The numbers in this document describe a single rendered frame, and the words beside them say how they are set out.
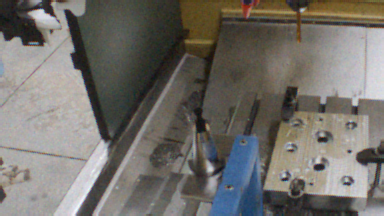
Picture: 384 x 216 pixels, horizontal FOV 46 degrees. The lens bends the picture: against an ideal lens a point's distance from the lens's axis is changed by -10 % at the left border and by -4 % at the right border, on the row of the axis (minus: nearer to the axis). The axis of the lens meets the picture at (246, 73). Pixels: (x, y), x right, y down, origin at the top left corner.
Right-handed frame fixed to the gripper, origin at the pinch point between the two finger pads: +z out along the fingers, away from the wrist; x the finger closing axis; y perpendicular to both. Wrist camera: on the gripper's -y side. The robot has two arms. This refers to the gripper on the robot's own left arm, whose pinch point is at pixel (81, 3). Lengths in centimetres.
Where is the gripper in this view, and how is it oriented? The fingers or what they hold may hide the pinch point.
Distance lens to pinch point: 87.3
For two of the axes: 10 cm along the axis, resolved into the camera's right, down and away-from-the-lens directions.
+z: 9.8, 0.5, -2.0
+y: 0.7, 8.4, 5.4
